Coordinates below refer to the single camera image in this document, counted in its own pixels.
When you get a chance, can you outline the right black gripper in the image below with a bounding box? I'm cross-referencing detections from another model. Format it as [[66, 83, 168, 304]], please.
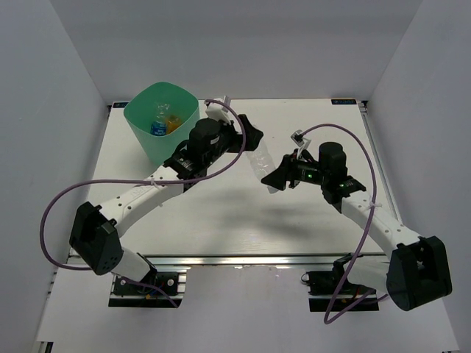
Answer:
[[261, 149, 327, 191]]

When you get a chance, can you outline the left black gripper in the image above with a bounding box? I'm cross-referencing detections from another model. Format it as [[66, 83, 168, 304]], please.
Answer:
[[204, 115, 263, 167]]

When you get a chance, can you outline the clear unlabelled plastic bottle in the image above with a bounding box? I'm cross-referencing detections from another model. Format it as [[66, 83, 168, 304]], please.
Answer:
[[244, 139, 275, 182]]

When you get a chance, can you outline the orange plastic bottle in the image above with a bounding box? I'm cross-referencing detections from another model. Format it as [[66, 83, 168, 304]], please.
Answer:
[[166, 115, 183, 135]]

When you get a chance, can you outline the blue cap water bottle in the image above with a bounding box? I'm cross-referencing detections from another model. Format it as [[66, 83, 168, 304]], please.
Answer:
[[149, 119, 167, 136]]

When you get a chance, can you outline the clear bottle yellow cap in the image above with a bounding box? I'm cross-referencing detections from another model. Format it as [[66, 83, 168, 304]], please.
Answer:
[[155, 102, 171, 118]]

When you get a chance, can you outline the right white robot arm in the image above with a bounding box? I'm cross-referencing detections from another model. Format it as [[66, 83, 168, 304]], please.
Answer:
[[261, 142, 452, 311]]

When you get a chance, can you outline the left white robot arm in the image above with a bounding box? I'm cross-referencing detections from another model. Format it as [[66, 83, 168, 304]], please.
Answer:
[[69, 114, 263, 293]]

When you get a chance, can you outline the green plastic bin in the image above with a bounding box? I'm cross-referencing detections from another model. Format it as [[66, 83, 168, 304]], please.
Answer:
[[124, 82, 200, 165]]

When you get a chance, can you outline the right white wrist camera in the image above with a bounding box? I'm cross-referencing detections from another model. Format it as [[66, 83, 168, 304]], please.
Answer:
[[290, 129, 311, 160]]

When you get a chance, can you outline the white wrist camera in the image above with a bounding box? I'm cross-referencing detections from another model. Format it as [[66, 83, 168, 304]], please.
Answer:
[[205, 96, 232, 124], [290, 129, 311, 160]]

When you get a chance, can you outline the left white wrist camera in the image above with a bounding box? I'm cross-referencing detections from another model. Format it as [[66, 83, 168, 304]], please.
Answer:
[[205, 96, 232, 124]]

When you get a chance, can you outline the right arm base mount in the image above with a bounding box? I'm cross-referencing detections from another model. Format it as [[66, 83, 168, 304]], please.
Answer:
[[300, 253, 370, 313]]

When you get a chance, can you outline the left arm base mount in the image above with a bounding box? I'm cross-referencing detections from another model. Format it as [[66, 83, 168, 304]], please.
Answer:
[[108, 259, 188, 309]]

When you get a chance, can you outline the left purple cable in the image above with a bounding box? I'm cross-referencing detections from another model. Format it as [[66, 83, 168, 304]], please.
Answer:
[[39, 98, 247, 308]]

